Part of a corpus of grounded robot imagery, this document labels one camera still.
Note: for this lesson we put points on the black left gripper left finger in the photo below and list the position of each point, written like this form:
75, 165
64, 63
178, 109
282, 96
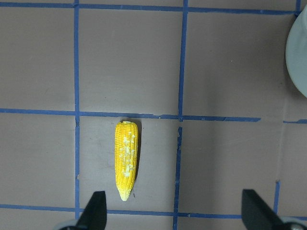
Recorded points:
94, 215

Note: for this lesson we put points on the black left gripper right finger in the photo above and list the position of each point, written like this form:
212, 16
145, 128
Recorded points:
257, 215

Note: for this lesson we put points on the yellow corn cob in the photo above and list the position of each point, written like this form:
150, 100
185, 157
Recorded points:
126, 157

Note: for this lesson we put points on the pale green metal pot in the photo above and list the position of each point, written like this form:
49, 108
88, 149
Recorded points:
296, 52

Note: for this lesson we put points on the brown paper table cover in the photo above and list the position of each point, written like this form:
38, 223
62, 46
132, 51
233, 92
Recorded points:
206, 83

